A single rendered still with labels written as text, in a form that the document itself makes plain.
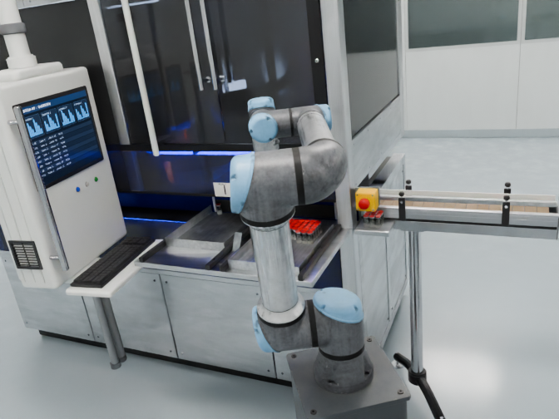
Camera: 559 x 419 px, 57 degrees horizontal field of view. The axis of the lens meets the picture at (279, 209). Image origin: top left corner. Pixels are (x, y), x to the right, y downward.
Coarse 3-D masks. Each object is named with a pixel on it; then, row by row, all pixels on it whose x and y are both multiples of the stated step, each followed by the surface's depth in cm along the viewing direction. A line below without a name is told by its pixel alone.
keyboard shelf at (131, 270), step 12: (156, 240) 224; (144, 252) 214; (132, 264) 204; (72, 276) 202; (120, 276) 196; (132, 276) 198; (72, 288) 191; (84, 288) 190; (96, 288) 188; (108, 288) 187; (120, 288) 190
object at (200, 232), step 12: (204, 216) 221; (216, 216) 221; (228, 216) 219; (180, 228) 205; (192, 228) 212; (204, 228) 210; (216, 228) 209; (228, 228) 207; (240, 228) 198; (168, 240) 197; (180, 240) 195; (192, 240) 192; (204, 240) 199; (216, 240) 197; (228, 240) 189
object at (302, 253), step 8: (328, 232) 187; (248, 240) 186; (320, 240) 180; (240, 248) 181; (248, 248) 186; (296, 248) 183; (304, 248) 182; (312, 248) 182; (232, 256) 176; (240, 256) 181; (248, 256) 181; (296, 256) 177; (304, 256) 176; (232, 264) 174; (240, 264) 172; (248, 264) 171; (296, 264) 172; (304, 264) 168; (296, 272) 164
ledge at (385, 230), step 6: (360, 222) 198; (384, 222) 196; (390, 222) 195; (360, 228) 193; (366, 228) 193; (372, 228) 192; (378, 228) 192; (384, 228) 191; (390, 228) 190; (360, 234) 192; (366, 234) 191; (372, 234) 190; (378, 234) 189; (384, 234) 188
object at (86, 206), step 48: (0, 96) 167; (48, 96) 187; (0, 144) 172; (48, 144) 187; (96, 144) 213; (0, 192) 181; (48, 192) 187; (96, 192) 213; (48, 240) 187; (96, 240) 213
